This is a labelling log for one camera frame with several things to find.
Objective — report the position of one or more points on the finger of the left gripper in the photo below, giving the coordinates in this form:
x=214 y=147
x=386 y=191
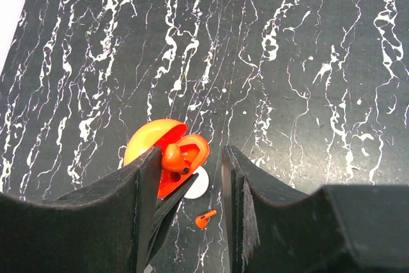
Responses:
x=164 y=215

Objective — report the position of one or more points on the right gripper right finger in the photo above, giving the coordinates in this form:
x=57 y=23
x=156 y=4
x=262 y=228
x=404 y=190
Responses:
x=272 y=227

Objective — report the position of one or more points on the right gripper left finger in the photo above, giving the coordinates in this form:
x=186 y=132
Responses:
x=102 y=227

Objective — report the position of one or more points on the white round disc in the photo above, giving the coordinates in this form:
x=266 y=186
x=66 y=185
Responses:
x=200 y=186

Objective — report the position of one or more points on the orange earbud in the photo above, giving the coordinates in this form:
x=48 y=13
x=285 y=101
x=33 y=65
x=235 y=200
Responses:
x=201 y=221
x=172 y=160

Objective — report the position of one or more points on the orange earbud charging case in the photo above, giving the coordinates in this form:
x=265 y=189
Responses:
x=182 y=153

